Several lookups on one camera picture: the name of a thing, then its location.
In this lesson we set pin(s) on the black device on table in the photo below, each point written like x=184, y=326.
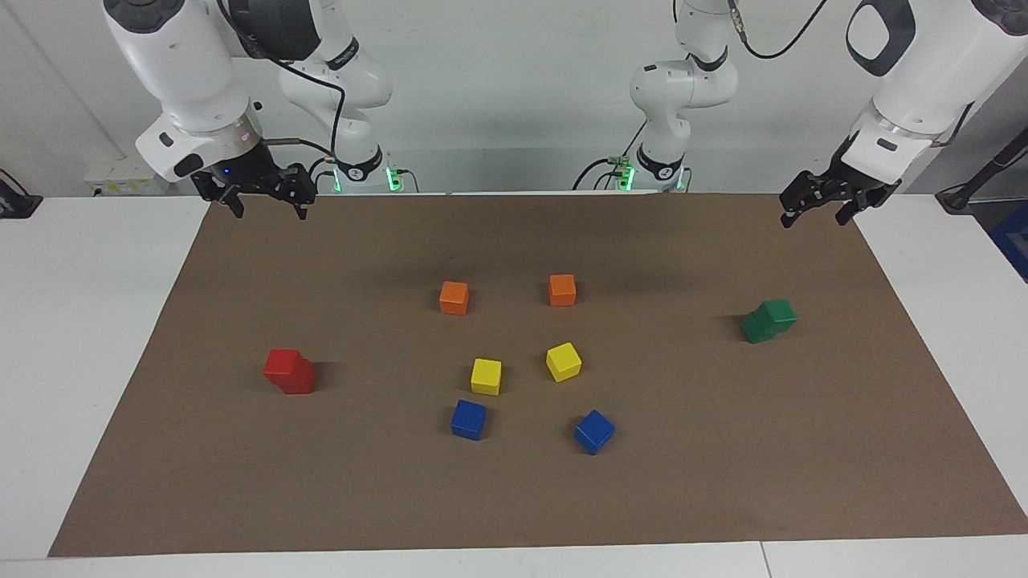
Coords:
x=16, y=205

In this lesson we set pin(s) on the green wooden block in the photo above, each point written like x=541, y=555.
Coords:
x=755, y=329
x=781, y=313

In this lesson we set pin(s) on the orange wooden block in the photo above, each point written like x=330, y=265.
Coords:
x=454, y=297
x=563, y=290

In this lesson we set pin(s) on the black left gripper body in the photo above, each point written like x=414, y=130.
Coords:
x=863, y=177

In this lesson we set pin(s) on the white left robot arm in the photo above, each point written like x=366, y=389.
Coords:
x=923, y=88

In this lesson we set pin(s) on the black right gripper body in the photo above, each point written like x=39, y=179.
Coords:
x=245, y=172

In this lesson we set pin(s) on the red wooden block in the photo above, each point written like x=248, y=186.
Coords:
x=303, y=381
x=279, y=365

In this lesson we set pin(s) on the white power strip box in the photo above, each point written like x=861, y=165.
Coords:
x=112, y=181

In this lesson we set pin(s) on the brown table mat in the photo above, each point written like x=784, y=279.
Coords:
x=241, y=498

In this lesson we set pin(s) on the black stand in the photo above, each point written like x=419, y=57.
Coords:
x=960, y=197

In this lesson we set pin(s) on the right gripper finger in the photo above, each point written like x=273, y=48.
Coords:
x=299, y=186
x=231, y=197

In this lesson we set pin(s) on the tilted blue wooden block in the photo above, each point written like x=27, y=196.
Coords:
x=594, y=431

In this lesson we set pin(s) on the yellow wooden block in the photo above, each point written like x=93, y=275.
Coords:
x=486, y=376
x=563, y=361

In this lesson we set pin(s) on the blue crate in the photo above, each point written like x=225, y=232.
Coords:
x=1013, y=241

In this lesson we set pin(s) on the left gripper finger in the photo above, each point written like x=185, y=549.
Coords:
x=807, y=193
x=851, y=207

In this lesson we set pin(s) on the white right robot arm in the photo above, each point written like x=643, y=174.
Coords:
x=177, y=64

